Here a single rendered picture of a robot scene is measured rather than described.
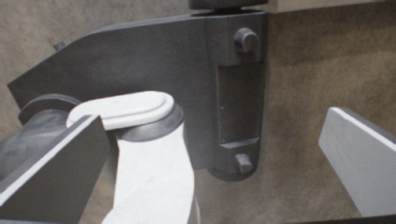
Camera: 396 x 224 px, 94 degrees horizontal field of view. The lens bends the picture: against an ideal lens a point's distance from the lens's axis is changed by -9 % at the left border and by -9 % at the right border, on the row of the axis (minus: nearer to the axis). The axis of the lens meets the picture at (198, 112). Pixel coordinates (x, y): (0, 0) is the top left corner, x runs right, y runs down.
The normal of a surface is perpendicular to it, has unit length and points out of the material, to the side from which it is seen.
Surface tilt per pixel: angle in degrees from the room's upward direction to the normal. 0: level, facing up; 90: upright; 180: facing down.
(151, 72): 0
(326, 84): 0
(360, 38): 0
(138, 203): 112
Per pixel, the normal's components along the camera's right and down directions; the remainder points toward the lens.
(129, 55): 0.17, 0.48
